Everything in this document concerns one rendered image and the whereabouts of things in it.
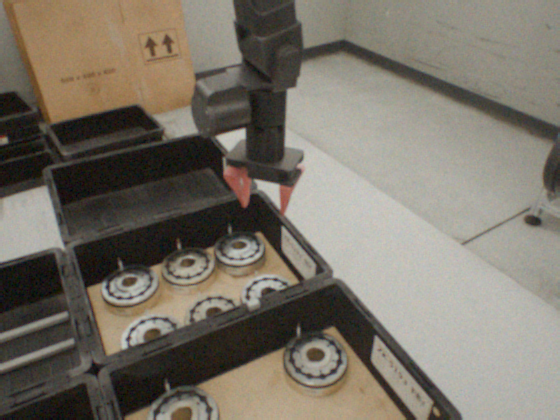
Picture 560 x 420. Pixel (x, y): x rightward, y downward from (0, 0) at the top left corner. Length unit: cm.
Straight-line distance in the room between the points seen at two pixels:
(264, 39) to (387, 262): 76
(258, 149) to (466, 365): 62
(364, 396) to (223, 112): 48
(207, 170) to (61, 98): 225
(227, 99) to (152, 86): 299
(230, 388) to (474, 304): 60
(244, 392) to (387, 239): 63
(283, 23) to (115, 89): 298
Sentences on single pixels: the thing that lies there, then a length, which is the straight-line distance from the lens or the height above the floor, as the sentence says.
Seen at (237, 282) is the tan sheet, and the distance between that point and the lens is 97.
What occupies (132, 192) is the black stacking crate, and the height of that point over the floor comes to 83.
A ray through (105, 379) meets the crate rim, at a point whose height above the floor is 93.
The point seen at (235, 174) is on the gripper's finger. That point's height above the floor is 113.
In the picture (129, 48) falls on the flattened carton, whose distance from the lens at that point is 356.
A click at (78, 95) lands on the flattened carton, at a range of 349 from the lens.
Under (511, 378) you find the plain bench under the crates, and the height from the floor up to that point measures 70.
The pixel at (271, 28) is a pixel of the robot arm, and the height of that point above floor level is 134.
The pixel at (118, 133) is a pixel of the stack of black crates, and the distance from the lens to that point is 232.
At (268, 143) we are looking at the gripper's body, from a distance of 68.
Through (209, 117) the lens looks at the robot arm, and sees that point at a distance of 62.
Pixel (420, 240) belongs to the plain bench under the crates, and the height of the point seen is 70.
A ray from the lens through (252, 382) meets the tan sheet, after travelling 83.
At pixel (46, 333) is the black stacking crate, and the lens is 98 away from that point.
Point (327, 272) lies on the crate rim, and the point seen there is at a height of 93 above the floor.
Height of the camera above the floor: 151
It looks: 37 degrees down
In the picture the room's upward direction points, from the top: straight up
